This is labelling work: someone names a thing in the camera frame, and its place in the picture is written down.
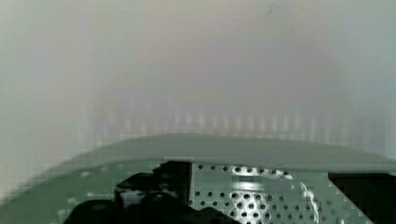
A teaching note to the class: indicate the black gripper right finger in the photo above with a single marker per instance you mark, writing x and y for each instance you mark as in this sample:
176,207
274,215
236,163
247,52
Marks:
373,193

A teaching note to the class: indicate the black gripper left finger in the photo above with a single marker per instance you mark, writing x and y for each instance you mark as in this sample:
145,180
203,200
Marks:
159,197

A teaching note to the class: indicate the green plastic strainer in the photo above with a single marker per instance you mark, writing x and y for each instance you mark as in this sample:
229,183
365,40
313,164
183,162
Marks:
251,180

